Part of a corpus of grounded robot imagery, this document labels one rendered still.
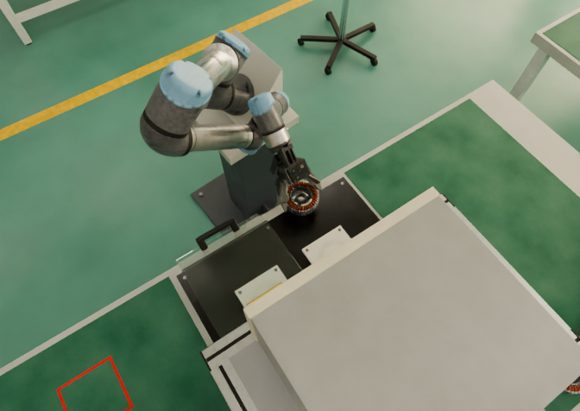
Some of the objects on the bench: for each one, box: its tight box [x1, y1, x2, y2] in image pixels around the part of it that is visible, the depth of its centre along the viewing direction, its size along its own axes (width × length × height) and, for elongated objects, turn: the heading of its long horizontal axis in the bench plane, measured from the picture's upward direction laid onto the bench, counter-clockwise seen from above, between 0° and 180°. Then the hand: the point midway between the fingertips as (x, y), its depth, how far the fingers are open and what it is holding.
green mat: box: [344, 98, 580, 411], centre depth 145 cm, size 94×61×1 cm, turn 34°
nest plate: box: [302, 225, 351, 264], centre depth 138 cm, size 15×15×1 cm
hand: (302, 200), depth 140 cm, fingers closed on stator, 13 cm apart
